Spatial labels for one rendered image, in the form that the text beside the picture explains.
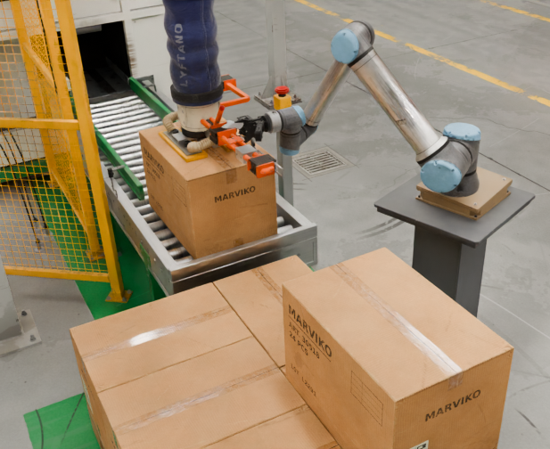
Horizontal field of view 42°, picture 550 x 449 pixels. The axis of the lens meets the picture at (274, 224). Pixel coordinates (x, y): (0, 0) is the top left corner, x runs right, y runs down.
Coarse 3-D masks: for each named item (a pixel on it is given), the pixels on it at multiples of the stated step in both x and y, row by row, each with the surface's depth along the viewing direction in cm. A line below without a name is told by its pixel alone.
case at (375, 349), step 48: (288, 288) 223; (336, 288) 222; (384, 288) 221; (432, 288) 220; (288, 336) 233; (336, 336) 202; (384, 336) 201; (432, 336) 200; (480, 336) 200; (336, 384) 209; (384, 384) 185; (432, 384) 184; (480, 384) 195; (336, 432) 219; (384, 432) 190; (432, 432) 194; (480, 432) 206
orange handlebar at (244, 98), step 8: (232, 88) 337; (240, 96) 331; (248, 96) 326; (224, 104) 321; (232, 104) 323; (208, 128) 300; (224, 136) 289; (232, 136) 290; (232, 144) 282; (240, 144) 284; (256, 152) 275; (264, 168) 263; (272, 168) 264
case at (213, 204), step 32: (160, 128) 334; (160, 160) 313; (224, 160) 302; (160, 192) 328; (192, 192) 291; (224, 192) 299; (256, 192) 307; (192, 224) 298; (224, 224) 306; (256, 224) 314; (192, 256) 311
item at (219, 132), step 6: (210, 126) 294; (216, 126) 295; (210, 132) 293; (216, 132) 291; (222, 132) 289; (228, 132) 290; (234, 132) 292; (210, 138) 295; (216, 138) 291; (222, 144) 291
